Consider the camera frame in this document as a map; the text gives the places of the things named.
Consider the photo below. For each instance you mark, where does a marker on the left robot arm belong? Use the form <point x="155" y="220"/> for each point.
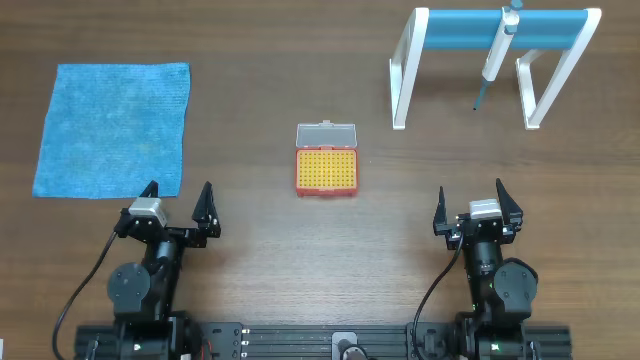
<point x="129" y="287"/>

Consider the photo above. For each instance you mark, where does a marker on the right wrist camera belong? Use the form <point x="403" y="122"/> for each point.
<point x="485" y="209"/>

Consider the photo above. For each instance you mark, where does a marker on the blue cloth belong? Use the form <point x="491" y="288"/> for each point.
<point x="110" y="130"/>

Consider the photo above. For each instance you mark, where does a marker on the white pipette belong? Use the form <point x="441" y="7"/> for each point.
<point x="500" y="47"/>

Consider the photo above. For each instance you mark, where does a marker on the red and yellow tip box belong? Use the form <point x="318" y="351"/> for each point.
<point x="326" y="170"/>

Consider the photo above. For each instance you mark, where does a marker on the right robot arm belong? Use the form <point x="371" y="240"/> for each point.
<point x="515" y="290"/>

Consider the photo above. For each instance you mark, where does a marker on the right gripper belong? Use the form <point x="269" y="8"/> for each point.
<point x="482" y="231"/>

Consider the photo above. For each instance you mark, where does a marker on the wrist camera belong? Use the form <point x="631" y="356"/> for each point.
<point x="147" y="210"/>
<point x="485" y="209"/>

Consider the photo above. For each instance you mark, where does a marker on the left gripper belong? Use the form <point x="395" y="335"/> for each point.
<point x="187" y="236"/>

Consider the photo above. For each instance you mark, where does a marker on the mounting rail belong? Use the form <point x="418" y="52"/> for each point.
<point x="300" y="340"/>

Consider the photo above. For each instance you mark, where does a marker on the white and blue stand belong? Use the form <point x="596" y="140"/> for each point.
<point x="465" y="30"/>

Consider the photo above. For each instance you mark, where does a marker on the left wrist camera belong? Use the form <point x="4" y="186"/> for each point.
<point x="147" y="210"/>

